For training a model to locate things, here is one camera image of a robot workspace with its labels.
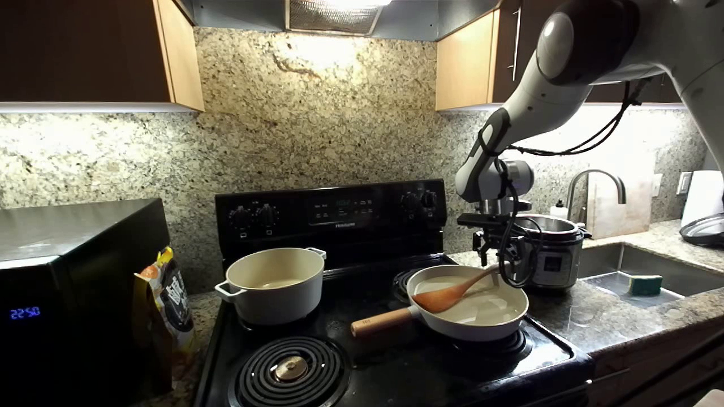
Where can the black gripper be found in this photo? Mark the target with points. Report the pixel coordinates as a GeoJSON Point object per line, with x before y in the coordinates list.
{"type": "Point", "coordinates": [496, 235]}

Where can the wooden spatula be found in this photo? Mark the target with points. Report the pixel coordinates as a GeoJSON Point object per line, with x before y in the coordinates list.
{"type": "Point", "coordinates": [445, 300]}

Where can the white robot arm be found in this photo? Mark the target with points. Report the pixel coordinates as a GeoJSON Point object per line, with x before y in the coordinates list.
{"type": "Point", "coordinates": [589, 44]}

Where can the stainless pressure cooker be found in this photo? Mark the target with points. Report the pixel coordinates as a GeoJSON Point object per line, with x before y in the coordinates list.
{"type": "Point", "coordinates": [554, 249]}

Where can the white soap bottle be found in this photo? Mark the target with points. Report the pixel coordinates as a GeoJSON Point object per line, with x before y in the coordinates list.
{"type": "Point", "coordinates": [560, 212]}

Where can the steel sink basin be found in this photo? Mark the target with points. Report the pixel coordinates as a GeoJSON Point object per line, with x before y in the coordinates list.
{"type": "Point", "coordinates": [611, 265]}

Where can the black electric stove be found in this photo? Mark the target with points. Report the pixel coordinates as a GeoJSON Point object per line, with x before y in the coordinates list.
{"type": "Point", "coordinates": [342, 298]}

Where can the chrome kitchen faucet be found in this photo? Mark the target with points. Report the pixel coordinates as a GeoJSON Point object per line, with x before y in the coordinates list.
{"type": "Point", "coordinates": [594, 188]}

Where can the right upper wooden cabinet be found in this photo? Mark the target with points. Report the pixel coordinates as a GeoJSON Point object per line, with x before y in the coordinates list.
{"type": "Point", "coordinates": [483, 62]}

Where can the wooden cabinet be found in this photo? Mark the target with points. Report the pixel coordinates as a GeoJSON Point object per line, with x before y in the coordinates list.
{"type": "Point", "coordinates": [483, 62]}
{"type": "Point", "coordinates": [98, 58]}

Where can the green sponge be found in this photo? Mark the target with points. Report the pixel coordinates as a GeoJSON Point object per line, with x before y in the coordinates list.
{"type": "Point", "coordinates": [646, 285]}

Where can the range hood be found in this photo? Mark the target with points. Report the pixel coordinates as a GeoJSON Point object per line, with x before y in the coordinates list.
{"type": "Point", "coordinates": [373, 19]}

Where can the dark object on counter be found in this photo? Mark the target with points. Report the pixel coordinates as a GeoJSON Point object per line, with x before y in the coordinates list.
{"type": "Point", "coordinates": [707, 231]}

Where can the snack bag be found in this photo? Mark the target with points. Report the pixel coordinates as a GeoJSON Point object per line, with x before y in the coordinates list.
{"type": "Point", "coordinates": [161, 302]}

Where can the black microwave oven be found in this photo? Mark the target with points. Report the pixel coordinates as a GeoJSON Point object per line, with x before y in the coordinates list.
{"type": "Point", "coordinates": [71, 333]}

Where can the left upper wooden cabinet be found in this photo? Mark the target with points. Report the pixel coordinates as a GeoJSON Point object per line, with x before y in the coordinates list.
{"type": "Point", "coordinates": [98, 58]}

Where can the cream frying pan wooden handle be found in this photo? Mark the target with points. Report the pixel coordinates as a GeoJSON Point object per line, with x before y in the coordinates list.
{"type": "Point", "coordinates": [489, 311]}

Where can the cream pot with handles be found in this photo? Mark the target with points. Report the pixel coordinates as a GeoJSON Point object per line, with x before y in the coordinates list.
{"type": "Point", "coordinates": [274, 285]}

